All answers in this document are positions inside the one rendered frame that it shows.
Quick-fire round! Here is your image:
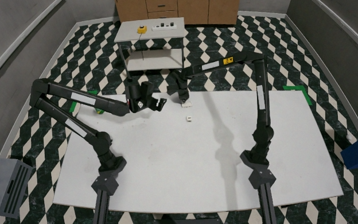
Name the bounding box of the green and yellow drink can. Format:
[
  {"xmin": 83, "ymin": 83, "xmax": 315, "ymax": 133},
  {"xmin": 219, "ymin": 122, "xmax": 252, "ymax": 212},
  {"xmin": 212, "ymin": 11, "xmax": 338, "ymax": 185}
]
[{"xmin": 94, "ymin": 108, "xmax": 104, "ymax": 114}]

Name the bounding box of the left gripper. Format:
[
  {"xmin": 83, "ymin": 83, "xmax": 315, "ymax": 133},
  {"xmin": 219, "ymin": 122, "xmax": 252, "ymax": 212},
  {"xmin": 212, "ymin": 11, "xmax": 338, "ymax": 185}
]
[{"xmin": 140, "ymin": 98, "xmax": 167, "ymax": 112}]

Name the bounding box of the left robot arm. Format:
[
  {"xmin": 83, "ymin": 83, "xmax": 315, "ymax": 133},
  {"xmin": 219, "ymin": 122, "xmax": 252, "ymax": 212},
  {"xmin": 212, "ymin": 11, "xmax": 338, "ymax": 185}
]
[{"xmin": 29, "ymin": 78, "xmax": 155, "ymax": 172}]

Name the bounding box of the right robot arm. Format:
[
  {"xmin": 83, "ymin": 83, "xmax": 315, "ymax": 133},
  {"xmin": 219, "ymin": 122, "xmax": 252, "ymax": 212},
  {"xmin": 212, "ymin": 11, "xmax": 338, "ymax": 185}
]
[{"xmin": 166, "ymin": 50, "xmax": 274, "ymax": 165}]

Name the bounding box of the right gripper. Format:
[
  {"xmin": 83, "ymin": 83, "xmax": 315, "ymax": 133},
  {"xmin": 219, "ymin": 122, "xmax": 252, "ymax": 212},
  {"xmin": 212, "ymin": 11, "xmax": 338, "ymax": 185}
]
[{"xmin": 179, "ymin": 87, "xmax": 189, "ymax": 103}]

